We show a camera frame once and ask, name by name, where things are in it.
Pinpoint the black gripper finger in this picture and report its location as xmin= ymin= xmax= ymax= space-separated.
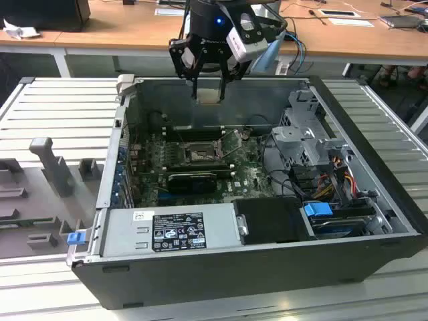
xmin=218 ymin=58 xmax=251 ymax=102
xmin=168 ymin=36 xmax=202 ymax=100

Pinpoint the silver topped CPU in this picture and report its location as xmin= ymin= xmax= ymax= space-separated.
xmin=195 ymin=88 xmax=222 ymax=104

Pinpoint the metal socket cover frame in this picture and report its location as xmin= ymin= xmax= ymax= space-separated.
xmin=215 ymin=128 xmax=243 ymax=158

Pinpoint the thin wire locking lever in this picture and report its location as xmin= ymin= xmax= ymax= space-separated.
xmin=174 ymin=126 xmax=188 ymax=150

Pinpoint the black RAM slot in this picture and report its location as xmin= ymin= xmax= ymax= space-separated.
xmin=164 ymin=136 xmax=229 ymax=142
xmin=163 ymin=125 xmax=228 ymax=131
xmin=164 ymin=132 xmax=229 ymax=138
xmin=163 ymin=129 xmax=228 ymax=135

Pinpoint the metal CPU socket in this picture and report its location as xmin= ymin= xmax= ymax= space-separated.
xmin=182 ymin=140 xmax=221 ymax=164

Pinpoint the white paper sheet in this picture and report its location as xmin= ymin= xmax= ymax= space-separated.
xmin=328 ymin=17 xmax=375 ymax=27
xmin=154 ymin=7 xmax=187 ymax=17

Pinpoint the grey plastic case latch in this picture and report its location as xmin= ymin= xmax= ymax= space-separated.
xmin=115 ymin=74 xmax=136 ymax=101

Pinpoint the wooden office desk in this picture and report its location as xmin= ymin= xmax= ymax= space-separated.
xmin=0 ymin=0 xmax=428 ymax=80

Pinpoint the grey metal drive cage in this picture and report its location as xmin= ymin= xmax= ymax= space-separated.
xmin=270 ymin=89 xmax=357 ymax=175

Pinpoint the green motherboard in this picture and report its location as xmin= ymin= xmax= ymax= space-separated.
xmin=125 ymin=132 xmax=278 ymax=208

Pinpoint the black rimmed desk outlet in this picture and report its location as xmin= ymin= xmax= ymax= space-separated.
xmin=320 ymin=9 xmax=361 ymax=17

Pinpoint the black expansion card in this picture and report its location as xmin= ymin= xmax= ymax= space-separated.
xmin=166 ymin=171 xmax=215 ymax=194

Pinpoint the black box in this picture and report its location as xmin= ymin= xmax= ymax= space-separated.
xmin=0 ymin=0 xmax=91 ymax=33

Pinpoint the black plastic shroud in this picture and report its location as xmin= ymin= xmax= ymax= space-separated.
xmin=232 ymin=197 xmax=317 ymax=245

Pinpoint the person foot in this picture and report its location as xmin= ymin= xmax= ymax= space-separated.
xmin=379 ymin=65 xmax=398 ymax=88
xmin=409 ymin=65 xmax=428 ymax=90

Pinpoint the crumpled white paper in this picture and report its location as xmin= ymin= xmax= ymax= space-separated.
xmin=2 ymin=18 xmax=41 ymax=40

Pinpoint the hard disk in blue carrier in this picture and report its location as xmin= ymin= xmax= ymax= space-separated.
xmin=303 ymin=201 xmax=377 ymax=240

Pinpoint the dark notebook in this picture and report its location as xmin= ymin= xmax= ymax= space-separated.
xmin=379 ymin=15 xmax=423 ymax=29

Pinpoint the grey parts rack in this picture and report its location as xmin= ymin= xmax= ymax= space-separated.
xmin=0 ymin=136 xmax=101 ymax=260

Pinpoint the grey power supply unit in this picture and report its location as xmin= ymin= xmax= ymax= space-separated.
xmin=100 ymin=203 xmax=241 ymax=258

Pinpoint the blue plastic latch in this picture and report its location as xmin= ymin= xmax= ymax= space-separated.
xmin=66 ymin=231 xmax=85 ymax=247

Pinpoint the black and grey PC case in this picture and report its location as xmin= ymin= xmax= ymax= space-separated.
xmin=66 ymin=75 xmax=428 ymax=312

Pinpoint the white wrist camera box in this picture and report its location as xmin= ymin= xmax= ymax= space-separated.
xmin=227 ymin=11 xmax=269 ymax=64

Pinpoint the coloured power wire bundle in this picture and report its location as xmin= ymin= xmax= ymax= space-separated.
xmin=316 ymin=156 xmax=360 ymax=201

